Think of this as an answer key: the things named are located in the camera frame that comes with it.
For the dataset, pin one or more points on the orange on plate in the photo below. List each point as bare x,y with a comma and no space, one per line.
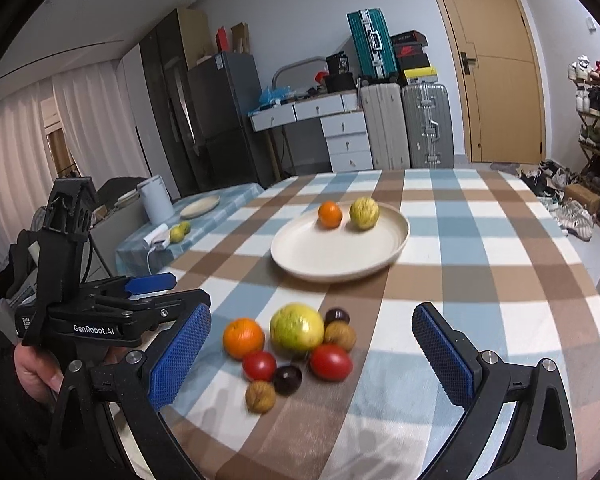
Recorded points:
330,215

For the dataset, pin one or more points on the silver suitcase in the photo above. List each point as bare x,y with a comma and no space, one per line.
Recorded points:
429,126

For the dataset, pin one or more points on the teal suitcase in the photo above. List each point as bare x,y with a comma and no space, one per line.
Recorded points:
373,45

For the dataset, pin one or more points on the brown walnut front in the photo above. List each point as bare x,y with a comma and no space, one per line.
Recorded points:
260,397

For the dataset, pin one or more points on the small red tomato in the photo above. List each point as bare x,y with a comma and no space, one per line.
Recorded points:
259,366

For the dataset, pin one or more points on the green lime pair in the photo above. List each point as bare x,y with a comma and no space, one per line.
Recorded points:
178,233

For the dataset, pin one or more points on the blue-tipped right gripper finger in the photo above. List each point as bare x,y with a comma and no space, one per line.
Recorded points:
147,284

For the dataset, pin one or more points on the dark grey refrigerator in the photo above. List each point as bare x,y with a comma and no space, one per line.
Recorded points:
225,89

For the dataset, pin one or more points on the white drawer desk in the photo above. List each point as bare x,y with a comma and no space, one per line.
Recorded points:
343,125

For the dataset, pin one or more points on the white curtain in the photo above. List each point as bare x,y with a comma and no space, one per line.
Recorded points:
95,113

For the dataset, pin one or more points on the orange citrus fruit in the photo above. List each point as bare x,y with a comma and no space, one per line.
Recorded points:
241,337

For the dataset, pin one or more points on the large red tomato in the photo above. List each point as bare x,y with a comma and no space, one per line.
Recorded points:
330,362

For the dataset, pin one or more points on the wrinkled yellow-green fruit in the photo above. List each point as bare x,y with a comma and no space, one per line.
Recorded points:
364,213

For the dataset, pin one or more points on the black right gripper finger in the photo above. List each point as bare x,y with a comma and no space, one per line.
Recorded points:
141,315

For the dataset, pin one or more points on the brown walnut back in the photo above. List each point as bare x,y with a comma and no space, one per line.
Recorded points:
340,334

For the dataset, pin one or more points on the beige suitcase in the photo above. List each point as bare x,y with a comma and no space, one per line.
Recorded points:
385,124

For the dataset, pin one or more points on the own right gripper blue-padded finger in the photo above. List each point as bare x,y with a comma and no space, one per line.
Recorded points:
87,444
539,442

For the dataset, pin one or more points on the cream round plate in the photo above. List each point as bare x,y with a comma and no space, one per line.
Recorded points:
305,249

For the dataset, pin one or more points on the smooth yellow-green fruit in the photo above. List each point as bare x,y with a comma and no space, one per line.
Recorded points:
296,329

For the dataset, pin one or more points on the person's left hand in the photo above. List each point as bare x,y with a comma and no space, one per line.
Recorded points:
38,373

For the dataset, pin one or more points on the dark plum near walnut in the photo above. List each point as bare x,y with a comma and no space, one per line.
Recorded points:
336,315

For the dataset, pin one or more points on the small side plate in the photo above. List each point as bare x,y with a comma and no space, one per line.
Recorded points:
198,208

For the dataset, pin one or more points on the stacked shoe boxes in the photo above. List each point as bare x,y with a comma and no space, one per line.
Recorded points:
409,51

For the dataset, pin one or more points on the wooden door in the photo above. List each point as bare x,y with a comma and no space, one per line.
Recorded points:
498,78

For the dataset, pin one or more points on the brown walnut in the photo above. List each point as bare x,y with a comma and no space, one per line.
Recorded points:
260,397
340,334

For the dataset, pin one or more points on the dark purple plum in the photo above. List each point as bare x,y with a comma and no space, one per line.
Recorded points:
287,379

